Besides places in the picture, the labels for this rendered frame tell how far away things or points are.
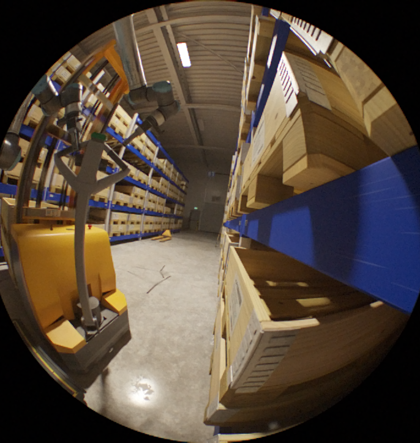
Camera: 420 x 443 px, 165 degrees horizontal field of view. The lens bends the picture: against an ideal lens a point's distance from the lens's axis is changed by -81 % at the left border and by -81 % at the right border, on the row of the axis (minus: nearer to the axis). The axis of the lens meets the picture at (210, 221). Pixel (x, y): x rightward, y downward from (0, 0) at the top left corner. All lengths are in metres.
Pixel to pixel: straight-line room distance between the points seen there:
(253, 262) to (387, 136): 0.96
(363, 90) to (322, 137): 0.11
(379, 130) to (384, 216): 0.08
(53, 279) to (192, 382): 1.08
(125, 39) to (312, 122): 0.77
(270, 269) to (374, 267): 0.92
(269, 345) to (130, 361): 1.15
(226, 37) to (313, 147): 6.89
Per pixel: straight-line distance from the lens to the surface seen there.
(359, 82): 0.17
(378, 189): 0.18
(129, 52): 0.82
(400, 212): 0.17
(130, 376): 1.24
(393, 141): 0.17
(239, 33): 7.08
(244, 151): 1.36
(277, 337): 0.24
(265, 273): 1.05
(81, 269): 0.86
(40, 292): 1.00
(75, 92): 0.86
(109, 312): 1.29
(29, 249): 0.97
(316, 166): 0.21
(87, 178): 0.78
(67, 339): 1.06
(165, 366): 1.29
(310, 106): 0.27
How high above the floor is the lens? 1.09
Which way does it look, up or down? level
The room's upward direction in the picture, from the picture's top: 9 degrees clockwise
